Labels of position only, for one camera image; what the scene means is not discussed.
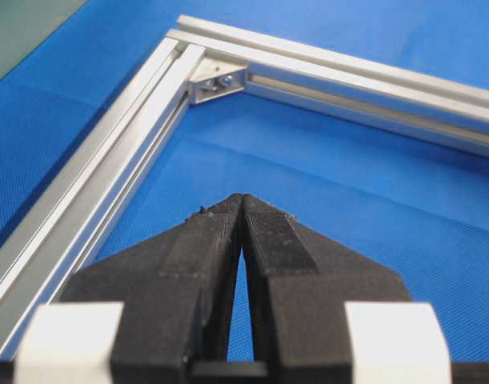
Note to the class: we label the aluminium corner bracket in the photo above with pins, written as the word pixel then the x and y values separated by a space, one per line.
pixel 215 78

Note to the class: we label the square aluminium extrusion frame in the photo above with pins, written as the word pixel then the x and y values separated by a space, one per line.
pixel 69 223

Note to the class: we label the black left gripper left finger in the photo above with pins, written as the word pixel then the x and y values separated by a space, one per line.
pixel 140 315

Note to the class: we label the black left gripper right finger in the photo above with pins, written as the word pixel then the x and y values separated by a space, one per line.
pixel 322 313

